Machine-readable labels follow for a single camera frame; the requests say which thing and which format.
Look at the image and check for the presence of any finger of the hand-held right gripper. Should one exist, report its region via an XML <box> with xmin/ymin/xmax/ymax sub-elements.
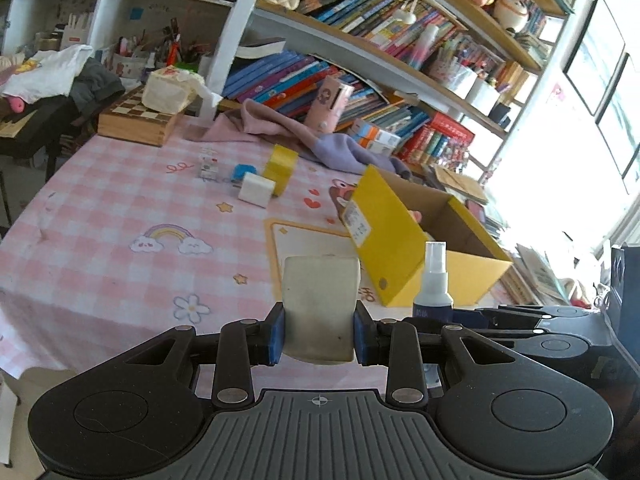
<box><xmin>452</xmin><ymin>306</ymin><xmax>608</xmax><ymax>323</ymax></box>
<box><xmin>472</xmin><ymin>324</ymin><xmax>556</xmax><ymax>348</ymax></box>

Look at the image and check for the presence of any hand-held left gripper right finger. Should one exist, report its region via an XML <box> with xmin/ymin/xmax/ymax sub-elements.
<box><xmin>352</xmin><ymin>301</ymin><xmax>516</xmax><ymax>407</ymax></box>

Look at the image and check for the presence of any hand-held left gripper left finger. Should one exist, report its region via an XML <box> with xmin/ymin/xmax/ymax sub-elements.
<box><xmin>122</xmin><ymin>302</ymin><xmax>287</xmax><ymax>409</ymax></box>

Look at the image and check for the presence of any white charger block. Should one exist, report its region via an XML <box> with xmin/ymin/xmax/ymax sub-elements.
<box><xmin>282</xmin><ymin>255</ymin><xmax>362</xmax><ymax>365</ymax></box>
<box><xmin>238</xmin><ymin>172</ymin><xmax>275</xmax><ymax>208</ymax></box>

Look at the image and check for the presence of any white spray bottle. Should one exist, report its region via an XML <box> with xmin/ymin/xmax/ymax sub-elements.
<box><xmin>412</xmin><ymin>241</ymin><xmax>455</xmax><ymax>323</ymax></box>

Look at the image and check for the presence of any yellow cardboard box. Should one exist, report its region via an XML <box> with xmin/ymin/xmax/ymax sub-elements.
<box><xmin>341</xmin><ymin>164</ymin><xmax>514</xmax><ymax>307</ymax></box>

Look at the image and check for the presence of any blue plastic bag roll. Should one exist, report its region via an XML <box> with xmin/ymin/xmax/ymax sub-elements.
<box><xmin>231</xmin><ymin>163</ymin><xmax>258</xmax><ymax>186</ymax></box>

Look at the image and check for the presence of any yellow tape roll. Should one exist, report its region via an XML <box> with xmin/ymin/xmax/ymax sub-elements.
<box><xmin>263</xmin><ymin>144</ymin><xmax>299</xmax><ymax>197</ymax></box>

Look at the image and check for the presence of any small white red box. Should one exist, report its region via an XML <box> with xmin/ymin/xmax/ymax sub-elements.
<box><xmin>199</xmin><ymin>149</ymin><xmax>221</xmax><ymax>181</ymax></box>

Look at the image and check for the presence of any colourful figurine cluster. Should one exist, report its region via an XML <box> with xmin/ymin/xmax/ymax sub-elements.
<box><xmin>435</xmin><ymin>142</ymin><xmax>471</xmax><ymax>171</ymax></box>

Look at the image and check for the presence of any pink purple scarf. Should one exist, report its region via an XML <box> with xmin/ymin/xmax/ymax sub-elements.
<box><xmin>182</xmin><ymin>99</ymin><xmax>413</xmax><ymax>181</ymax></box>

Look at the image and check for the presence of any row of red dictionaries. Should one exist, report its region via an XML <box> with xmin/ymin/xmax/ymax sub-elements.
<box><xmin>397</xmin><ymin>112</ymin><xmax>476</xmax><ymax>166</ymax></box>

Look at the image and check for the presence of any orange white carton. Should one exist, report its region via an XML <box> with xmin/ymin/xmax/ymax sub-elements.
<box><xmin>369</xmin><ymin>130</ymin><xmax>402</xmax><ymax>157</ymax></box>
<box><xmin>349</xmin><ymin>119</ymin><xmax>383</xmax><ymax>145</ymax></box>

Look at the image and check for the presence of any small black device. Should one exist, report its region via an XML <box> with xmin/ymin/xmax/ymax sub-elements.
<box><xmin>487</xmin><ymin>102</ymin><xmax>512</xmax><ymax>128</ymax></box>

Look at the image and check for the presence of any pink checked tablecloth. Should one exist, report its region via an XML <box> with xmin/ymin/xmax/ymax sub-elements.
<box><xmin>0</xmin><ymin>115</ymin><xmax>501</xmax><ymax>381</ymax></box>

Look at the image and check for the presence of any pink cartoon device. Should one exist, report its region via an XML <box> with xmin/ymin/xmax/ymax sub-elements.
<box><xmin>305</xmin><ymin>76</ymin><xmax>353</xmax><ymax>133</ymax></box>

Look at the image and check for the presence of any white pen holder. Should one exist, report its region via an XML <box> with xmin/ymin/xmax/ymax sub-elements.
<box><xmin>445</xmin><ymin>62</ymin><xmax>501</xmax><ymax>116</ymax></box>

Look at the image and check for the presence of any wooden chess box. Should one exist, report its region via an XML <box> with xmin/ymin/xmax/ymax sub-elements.
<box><xmin>97</xmin><ymin>85</ymin><xmax>188</xmax><ymax>147</ymax></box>

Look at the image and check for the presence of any row of blue spined books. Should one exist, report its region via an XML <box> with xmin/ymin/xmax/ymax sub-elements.
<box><xmin>222</xmin><ymin>50</ymin><xmax>431</xmax><ymax>151</ymax></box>

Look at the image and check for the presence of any cream tissue box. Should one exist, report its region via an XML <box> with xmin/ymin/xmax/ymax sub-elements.
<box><xmin>141</xmin><ymin>65</ymin><xmax>223</xmax><ymax>113</ymax></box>

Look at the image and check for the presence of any pink blue gradient bottle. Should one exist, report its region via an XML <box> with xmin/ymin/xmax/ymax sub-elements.
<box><xmin>410</xmin><ymin>25</ymin><xmax>441</xmax><ymax>68</ymax></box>

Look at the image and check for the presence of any thick black white book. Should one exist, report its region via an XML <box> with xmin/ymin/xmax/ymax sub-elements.
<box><xmin>235</xmin><ymin>37</ymin><xmax>286</xmax><ymax>61</ymax></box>

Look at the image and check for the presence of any white brown round plush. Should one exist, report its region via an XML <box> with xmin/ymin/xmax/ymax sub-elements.
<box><xmin>492</xmin><ymin>0</ymin><xmax>530</xmax><ymax>33</ymax></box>

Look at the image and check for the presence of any white bookshelf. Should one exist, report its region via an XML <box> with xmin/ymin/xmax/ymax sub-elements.
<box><xmin>0</xmin><ymin>0</ymin><xmax>576</xmax><ymax>141</ymax></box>

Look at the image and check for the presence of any pencil cup with pens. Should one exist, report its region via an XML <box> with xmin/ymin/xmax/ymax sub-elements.
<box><xmin>107</xmin><ymin>20</ymin><xmax>201</xmax><ymax>78</ymax></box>

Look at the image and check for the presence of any dark grey garment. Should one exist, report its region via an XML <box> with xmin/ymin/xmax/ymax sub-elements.
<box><xmin>67</xmin><ymin>57</ymin><xmax>126</xmax><ymax>111</ymax></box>

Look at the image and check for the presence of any row of colourful paperback books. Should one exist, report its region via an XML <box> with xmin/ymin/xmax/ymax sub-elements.
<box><xmin>295</xmin><ymin>0</ymin><xmax>468</xmax><ymax>61</ymax></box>

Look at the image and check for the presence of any white printed shirt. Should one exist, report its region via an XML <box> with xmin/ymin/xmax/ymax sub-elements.
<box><xmin>0</xmin><ymin>44</ymin><xmax>95</xmax><ymax>103</ymax></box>

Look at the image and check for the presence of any black picture frame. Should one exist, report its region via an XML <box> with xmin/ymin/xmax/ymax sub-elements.
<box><xmin>595</xmin><ymin>55</ymin><xmax>640</xmax><ymax>176</ymax></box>
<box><xmin>562</xmin><ymin>0</ymin><xmax>626</xmax><ymax>116</ymax></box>

